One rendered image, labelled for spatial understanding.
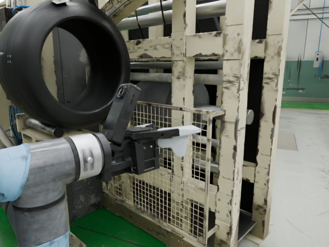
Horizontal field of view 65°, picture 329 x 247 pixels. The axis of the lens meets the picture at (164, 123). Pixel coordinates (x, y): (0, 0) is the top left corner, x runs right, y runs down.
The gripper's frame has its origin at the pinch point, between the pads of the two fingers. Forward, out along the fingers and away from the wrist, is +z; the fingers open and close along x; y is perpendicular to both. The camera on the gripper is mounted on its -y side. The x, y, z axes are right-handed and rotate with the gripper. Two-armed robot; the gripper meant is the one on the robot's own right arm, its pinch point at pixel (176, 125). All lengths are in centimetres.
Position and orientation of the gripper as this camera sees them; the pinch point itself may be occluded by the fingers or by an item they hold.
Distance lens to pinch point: 58.0
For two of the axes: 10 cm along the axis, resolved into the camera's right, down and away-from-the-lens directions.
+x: 6.5, 0.3, -7.6
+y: 0.9, 9.9, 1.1
